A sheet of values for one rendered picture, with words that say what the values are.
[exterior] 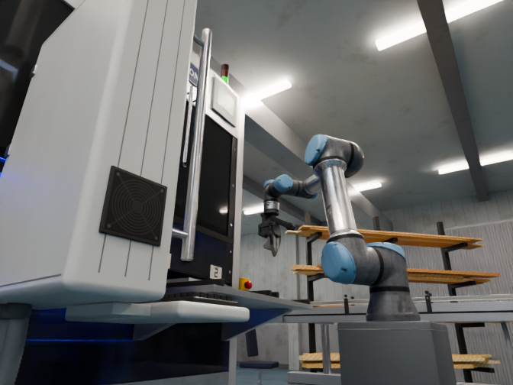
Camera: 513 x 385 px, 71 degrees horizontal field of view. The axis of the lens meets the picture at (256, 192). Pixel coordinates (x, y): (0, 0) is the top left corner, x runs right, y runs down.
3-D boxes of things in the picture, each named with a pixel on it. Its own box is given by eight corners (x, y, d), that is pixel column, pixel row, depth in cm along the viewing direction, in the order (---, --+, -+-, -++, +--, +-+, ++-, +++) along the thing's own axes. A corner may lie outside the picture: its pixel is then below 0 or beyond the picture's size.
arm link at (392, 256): (419, 287, 106) (412, 243, 111) (382, 284, 101) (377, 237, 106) (390, 292, 116) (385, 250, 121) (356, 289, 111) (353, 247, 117)
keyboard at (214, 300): (88, 309, 93) (90, 299, 94) (134, 312, 103) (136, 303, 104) (192, 302, 70) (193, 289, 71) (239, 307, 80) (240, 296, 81)
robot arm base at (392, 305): (425, 324, 107) (421, 289, 111) (414, 321, 95) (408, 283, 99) (375, 324, 115) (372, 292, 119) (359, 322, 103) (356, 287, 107)
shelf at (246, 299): (101, 298, 122) (103, 292, 123) (223, 312, 177) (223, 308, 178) (214, 291, 99) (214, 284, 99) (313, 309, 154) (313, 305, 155)
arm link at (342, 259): (388, 279, 101) (350, 134, 130) (344, 274, 96) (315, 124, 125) (362, 291, 111) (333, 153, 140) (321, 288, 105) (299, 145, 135)
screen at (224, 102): (211, 108, 187) (214, 76, 195) (234, 127, 204) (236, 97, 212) (213, 108, 187) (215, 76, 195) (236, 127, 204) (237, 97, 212)
